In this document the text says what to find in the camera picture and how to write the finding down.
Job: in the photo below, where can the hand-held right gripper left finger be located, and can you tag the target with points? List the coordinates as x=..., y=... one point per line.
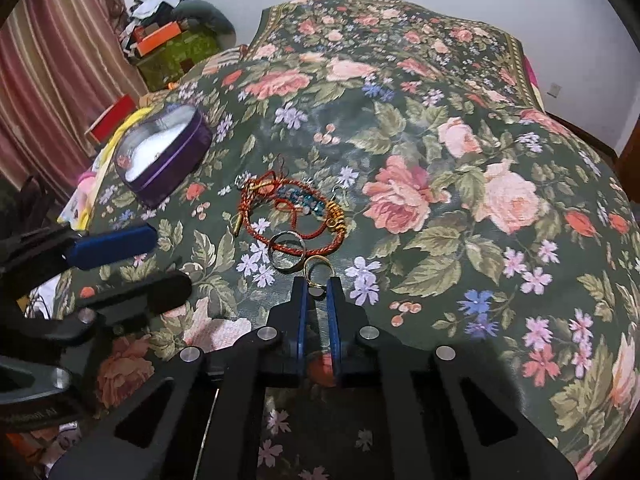
x=300, y=315

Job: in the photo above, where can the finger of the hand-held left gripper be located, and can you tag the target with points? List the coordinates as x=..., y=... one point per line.
x=142, y=292
x=112, y=251

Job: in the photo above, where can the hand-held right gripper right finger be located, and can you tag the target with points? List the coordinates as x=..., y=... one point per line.
x=333, y=320

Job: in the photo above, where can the gold spiral earring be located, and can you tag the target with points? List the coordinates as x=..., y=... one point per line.
x=336, y=216

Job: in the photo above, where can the purple heart-shaped tin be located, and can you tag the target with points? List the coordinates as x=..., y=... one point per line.
x=170, y=162

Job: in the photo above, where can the brass bullet pendant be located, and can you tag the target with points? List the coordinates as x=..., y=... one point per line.
x=238, y=225

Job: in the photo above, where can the dark hook earrings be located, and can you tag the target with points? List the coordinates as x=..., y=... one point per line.
x=280, y=166

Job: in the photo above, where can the red and grey box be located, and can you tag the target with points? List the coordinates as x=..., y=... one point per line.
x=114, y=117

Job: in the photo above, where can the striped curtain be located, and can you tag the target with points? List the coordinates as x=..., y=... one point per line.
x=45, y=75

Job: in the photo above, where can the floral blanket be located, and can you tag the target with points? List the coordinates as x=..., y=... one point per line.
x=450, y=160

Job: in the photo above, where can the orange box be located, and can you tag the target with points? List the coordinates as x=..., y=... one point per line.
x=157, y=40

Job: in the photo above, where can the pile of clothes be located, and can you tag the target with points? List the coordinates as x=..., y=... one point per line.
x=147, y=7

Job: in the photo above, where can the grey cushion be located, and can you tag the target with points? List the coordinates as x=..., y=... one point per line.
x=210, y=17

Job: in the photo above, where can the wooden door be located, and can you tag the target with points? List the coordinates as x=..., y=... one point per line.
x=629, y=165

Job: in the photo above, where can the wall socket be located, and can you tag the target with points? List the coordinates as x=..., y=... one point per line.
x=554, y=90

